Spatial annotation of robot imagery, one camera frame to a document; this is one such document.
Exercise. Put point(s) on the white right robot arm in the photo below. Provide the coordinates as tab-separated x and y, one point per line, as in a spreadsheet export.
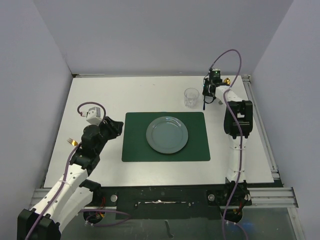
237	123

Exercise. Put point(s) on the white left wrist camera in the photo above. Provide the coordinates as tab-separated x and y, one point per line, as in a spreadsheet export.
94	116

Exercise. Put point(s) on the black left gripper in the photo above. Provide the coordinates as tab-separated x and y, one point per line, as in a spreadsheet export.
114	127

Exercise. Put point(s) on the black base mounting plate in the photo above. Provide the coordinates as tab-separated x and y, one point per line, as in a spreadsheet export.
177	202

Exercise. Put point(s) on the clear drinking glass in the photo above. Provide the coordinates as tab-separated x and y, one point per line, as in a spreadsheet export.
191	96

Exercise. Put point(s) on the teal ceramic plate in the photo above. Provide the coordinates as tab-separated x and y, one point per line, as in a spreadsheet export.
167	135

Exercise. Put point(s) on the gold fork with green handle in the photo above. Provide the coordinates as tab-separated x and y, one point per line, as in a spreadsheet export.
73	142

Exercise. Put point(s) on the dark green placemat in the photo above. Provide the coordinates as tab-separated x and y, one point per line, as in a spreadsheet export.
136	148

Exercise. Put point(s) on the blue metal fork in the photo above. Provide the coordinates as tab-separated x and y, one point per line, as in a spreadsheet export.
204	103

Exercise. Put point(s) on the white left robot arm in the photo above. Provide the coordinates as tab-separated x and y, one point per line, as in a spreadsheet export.
73	191

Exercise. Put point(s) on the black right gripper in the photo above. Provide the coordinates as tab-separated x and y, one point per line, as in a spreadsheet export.
205	92

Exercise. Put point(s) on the iridescent gold spoon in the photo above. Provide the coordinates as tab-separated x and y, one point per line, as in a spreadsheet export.
227	81

